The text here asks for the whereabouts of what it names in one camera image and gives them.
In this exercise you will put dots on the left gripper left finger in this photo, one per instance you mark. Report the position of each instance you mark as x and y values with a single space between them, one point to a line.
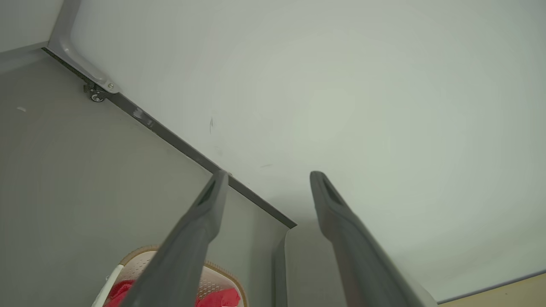
187 247

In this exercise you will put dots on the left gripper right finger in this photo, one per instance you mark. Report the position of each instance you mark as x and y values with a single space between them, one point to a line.
358 264

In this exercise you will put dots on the red garment with white cuff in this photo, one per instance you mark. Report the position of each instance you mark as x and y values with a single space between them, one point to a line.
222 298

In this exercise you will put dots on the red garment with striped hem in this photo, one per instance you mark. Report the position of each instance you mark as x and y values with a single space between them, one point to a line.
121 292

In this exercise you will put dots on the grey fabric sofa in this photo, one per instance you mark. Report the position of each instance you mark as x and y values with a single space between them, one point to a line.
307 273

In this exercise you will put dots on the cream perforated laundry basket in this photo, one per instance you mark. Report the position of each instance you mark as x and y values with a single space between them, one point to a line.
134 261

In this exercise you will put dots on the black baseboard strip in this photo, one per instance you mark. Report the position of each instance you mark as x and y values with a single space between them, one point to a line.
170 135

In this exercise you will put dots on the small black caster wheel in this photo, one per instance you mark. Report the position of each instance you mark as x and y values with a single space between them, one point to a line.
97 97

